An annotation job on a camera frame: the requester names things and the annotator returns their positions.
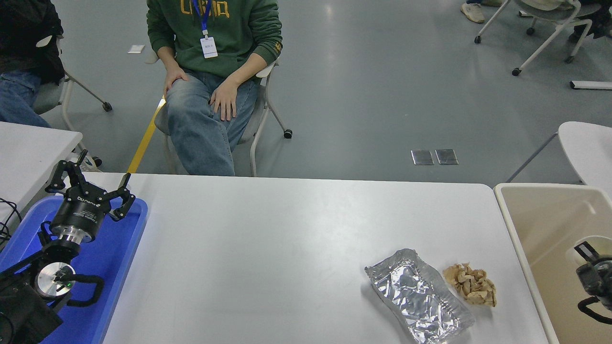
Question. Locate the white framed wheeled chair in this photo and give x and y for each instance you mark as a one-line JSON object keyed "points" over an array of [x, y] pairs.
{"points": [[260, 110]]}

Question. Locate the white paper cup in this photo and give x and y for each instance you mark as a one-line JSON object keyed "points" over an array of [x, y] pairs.
{"points": [[571, 254]]}

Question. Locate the silver floor outlet plate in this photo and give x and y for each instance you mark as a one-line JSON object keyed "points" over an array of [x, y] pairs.
{"points": [[446, 156], [422, 157]]}

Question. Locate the blue plastic tray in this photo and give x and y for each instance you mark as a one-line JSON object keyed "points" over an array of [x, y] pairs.
{"points": [[114, 258]]}

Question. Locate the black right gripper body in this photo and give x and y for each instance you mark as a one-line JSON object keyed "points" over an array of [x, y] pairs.
{"points": [[597, 279]]}

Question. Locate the person's left forearm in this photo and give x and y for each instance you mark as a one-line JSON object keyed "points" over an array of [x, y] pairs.
{"points": [[246, 69]]}

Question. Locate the silver foil tray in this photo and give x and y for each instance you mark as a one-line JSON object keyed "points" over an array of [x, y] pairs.
{"points": [[416, 296]]}

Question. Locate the person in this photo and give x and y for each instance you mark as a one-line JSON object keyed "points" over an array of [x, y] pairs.
{"points": [[473, 12], [24, 38], [239, 38], [597, 24]]}

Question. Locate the white flat bar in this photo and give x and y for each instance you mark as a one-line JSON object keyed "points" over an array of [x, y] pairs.
{"points": [[590, 85]]}

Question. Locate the large pale bin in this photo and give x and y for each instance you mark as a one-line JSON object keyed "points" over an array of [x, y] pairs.
{"points": [[540, 215]]}

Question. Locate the white side table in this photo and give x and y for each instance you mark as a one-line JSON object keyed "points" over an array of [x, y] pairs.
{"points": [[28, 153]]}

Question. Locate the white chair with grey leg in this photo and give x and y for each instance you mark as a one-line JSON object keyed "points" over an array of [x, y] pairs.
{"points": [[588, 148]]}

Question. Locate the grey seat chair white frame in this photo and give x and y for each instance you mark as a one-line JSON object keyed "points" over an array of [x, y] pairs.
{"points": [[554, 14]]}

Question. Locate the person's right hand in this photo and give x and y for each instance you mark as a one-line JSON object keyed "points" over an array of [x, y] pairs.
{"points": [[173, 75]]}

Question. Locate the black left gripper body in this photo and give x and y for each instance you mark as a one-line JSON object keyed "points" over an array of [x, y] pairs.
{"points": [[79, 212]]}

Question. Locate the tan paper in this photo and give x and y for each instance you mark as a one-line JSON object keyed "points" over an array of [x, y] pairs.
{"points": [[471, 284]]}

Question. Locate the person's left hand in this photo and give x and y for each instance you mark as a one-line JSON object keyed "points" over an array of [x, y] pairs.
{"points": [[224, 98]]}

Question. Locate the grey chair with white legs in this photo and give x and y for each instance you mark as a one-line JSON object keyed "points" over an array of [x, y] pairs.
{"points": [[48, 98]]}

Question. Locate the person's right forearm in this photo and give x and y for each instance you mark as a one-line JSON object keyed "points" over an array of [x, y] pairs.
{"points": [[167, 58]]}

